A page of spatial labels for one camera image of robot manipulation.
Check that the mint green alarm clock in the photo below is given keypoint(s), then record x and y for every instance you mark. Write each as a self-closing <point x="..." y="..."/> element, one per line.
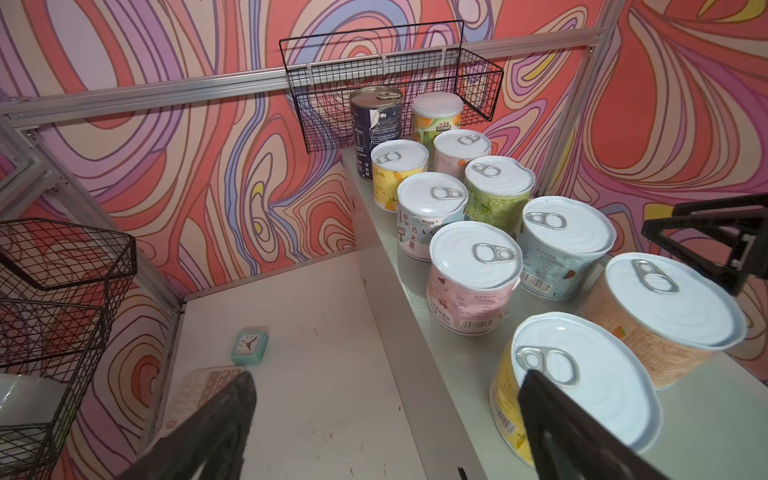
<point x="249" y="347"/>

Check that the yellow green tin can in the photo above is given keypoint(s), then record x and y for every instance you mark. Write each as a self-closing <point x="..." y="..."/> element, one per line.
<point x="499" y="188"/>

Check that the aluminium frame back bar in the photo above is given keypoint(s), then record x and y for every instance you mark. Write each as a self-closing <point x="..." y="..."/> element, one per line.
<point x="35" y="112"/>

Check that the green orange labelled can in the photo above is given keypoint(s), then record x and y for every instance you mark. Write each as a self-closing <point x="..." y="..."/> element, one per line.
<point x="434" y="113"/>

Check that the black wire basket left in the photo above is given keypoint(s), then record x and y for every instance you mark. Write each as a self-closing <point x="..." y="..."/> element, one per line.
<point x="61" y="286"/>

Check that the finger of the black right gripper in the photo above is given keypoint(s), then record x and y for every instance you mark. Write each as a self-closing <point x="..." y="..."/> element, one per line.
<point x="725" y="240"/>

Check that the pale tin can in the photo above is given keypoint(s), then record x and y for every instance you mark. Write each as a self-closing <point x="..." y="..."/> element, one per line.
<point x="587" y="363"/>

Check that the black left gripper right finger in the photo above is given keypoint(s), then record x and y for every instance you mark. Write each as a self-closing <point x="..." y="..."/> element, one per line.
<point x="567" y="443"/>

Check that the small hidden tin can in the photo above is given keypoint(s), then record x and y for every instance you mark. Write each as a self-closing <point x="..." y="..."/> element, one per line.
<point x="561" y="240"/>

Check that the white labelled tin can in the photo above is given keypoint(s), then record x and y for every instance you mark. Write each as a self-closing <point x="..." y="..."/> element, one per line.
<point x="426" y="202"/>

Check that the aluminium frame post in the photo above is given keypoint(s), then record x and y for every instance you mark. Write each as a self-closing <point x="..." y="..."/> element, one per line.
<point x="581" y="86"/>
<point x="80" y="207"/>

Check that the pink floral tin can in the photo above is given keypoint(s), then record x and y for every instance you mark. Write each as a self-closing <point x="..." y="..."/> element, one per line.
<point x="475" y="267"/>

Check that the aluminium frame post right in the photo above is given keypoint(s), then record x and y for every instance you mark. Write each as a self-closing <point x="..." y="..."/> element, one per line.
<point x="581" y="86"/>

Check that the pink labelled tin can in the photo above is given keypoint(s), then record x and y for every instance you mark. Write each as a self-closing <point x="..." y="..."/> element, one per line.
<point x="454" y="149"/>

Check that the black wire basket back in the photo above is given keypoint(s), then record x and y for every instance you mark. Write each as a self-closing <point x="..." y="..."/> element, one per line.
<point x="323" y="69"/>

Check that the black wire basket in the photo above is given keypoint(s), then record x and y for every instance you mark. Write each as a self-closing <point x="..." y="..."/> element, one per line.
<point x="61" y="286"/>
<point x="323" y="69"/>

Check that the pink desk calculator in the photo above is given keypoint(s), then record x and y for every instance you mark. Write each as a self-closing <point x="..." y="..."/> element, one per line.
<point x="197" y="389"/>

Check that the blue labelled tin can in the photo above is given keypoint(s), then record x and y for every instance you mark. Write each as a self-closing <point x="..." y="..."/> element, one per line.
<point x="377" y="117"/>

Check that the orange labelled tin can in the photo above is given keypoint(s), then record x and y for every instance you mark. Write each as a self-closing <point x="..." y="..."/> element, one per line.
<point x="670" y="316"/>

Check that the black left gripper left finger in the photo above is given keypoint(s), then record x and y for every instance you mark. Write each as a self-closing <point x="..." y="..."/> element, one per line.
<point x="208" y="445"/>

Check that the yellow labelled tin can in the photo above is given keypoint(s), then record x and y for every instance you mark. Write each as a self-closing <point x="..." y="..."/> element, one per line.
<point x="392" y="162"/>

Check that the aluminium frame post left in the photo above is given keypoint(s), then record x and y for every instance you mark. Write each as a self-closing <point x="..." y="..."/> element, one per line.
<point x="80" y="207"/>

